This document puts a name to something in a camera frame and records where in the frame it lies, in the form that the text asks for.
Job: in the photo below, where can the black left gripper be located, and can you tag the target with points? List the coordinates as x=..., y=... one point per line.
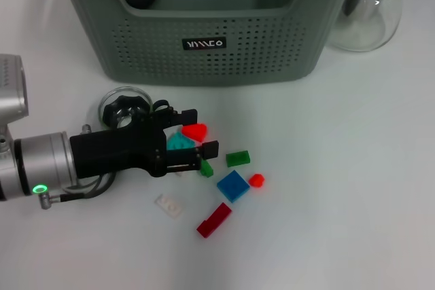
x=119, y=152

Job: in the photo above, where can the grey perforated storage bin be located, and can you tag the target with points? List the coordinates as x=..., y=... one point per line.
x=238, y=59

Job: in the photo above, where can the red-orange sloped brick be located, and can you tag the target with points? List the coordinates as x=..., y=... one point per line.
x=195, y=132

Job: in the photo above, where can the teal square brick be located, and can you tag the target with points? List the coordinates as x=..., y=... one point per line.
x=176, y=142

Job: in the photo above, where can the green two-stud plate brick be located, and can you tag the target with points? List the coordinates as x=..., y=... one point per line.
x=238, y=158

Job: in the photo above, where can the white two-stud brick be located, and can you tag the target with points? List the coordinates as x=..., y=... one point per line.
x=169, y=205
x=180, y=174

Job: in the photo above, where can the blue square brick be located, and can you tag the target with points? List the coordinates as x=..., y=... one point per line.
x=232, y=186

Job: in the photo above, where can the small red hollow brick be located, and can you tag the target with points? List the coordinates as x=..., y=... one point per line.
x=256, y=180

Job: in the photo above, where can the dark red long brick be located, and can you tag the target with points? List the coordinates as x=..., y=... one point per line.
x=214, y=220

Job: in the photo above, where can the glass carafe black lid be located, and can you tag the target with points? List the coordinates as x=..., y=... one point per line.
x=370, y=25

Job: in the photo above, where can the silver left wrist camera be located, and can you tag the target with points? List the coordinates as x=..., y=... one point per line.
x=12, y=89

